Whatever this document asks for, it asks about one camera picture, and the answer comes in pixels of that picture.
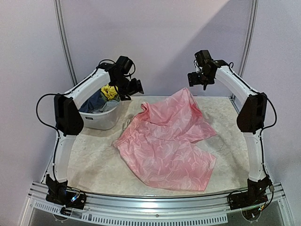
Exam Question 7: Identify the aluminium frame post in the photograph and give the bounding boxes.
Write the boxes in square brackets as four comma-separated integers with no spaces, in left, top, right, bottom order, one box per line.
[54,0,78,86]
[238,0,259,78]

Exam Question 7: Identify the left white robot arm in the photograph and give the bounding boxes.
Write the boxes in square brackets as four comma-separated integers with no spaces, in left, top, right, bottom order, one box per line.
[46,56,143,204]

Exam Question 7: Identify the left aluminium frame post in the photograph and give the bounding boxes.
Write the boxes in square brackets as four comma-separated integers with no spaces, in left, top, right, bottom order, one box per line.
[54,0,78,86]

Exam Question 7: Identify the aluminium front rail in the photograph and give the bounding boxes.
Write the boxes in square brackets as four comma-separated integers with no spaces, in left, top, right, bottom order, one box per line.
[20,183,294,226]

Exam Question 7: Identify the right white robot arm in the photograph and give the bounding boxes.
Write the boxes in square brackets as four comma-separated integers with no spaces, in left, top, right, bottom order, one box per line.
[188,50,272,205]

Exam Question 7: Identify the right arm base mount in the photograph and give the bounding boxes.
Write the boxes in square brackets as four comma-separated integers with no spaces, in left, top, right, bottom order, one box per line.
[227,177,274,211]

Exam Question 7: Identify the white plastic laundry basket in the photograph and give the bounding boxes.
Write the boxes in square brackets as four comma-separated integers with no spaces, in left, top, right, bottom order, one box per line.
[79,94,121,130]

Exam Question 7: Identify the pink patterned shorts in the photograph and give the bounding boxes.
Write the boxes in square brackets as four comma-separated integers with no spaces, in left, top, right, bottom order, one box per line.
[113,88,216,192]

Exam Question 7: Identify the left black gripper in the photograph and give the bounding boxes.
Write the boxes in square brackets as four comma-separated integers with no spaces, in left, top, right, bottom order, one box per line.
[113,75,144,101]

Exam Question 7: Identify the blue garment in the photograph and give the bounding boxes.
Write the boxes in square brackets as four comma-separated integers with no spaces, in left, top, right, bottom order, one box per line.
[79,90,107,113]

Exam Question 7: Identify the yellow garment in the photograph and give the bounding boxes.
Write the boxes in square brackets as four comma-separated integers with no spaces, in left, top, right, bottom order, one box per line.
[101,84,118,100]

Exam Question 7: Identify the grey garment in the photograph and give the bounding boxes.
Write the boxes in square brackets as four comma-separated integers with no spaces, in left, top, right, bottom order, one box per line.
[98,99,121,113]

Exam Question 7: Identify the right aluminium frame post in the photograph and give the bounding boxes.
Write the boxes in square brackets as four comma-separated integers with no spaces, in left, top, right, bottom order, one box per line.
[238,0,259,78]

